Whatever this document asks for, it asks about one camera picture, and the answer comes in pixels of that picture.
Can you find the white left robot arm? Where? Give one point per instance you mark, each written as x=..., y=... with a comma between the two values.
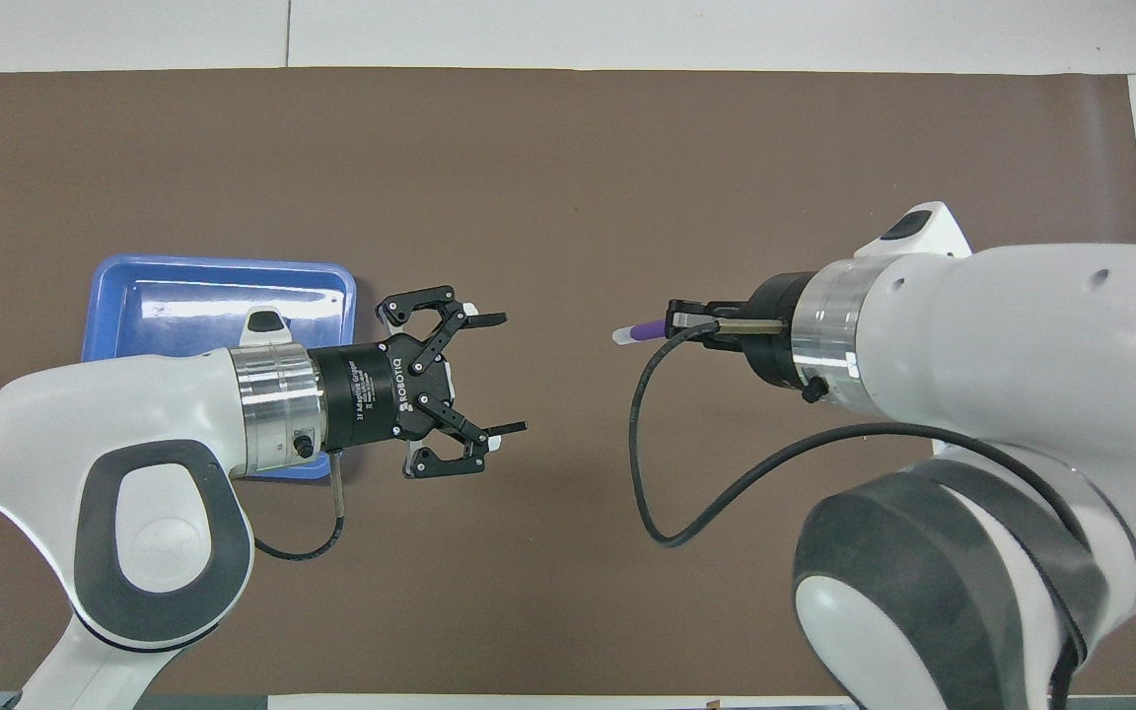
x=134, y=414

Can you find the purple marker pen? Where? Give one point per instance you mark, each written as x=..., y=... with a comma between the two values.
x=642, y=331

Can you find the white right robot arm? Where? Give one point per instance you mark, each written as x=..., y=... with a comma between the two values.
x=1002, y=335

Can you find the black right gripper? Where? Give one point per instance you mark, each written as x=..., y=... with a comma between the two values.
x=775, y=335

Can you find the brown paper table mat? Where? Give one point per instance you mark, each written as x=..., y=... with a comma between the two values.
x=568, y=197

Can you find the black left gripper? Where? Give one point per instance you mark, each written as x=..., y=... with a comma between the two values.
x=376, y=394

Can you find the blue plastic tray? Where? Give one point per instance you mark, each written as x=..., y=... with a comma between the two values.
x=183, y=316

